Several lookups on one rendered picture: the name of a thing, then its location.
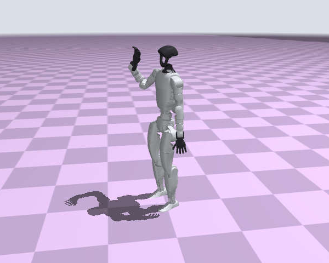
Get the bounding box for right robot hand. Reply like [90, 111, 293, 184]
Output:
[130, 47, 141, 71]

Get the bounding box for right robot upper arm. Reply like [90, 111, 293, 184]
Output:
[139, 68, 159, 90]

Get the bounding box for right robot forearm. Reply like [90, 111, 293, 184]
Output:
[128, 64, 145, 82]

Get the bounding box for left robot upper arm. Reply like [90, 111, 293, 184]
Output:
[170, 76, 184, 113]

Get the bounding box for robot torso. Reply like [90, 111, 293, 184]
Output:
[155, 68, 180, 133]

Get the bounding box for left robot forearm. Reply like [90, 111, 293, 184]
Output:
[174, 106, 184, 138]

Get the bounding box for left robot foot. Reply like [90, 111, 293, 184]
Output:
[158, 200, 179, 213]

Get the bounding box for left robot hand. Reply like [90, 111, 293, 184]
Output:
[172, 132, 186, 154]

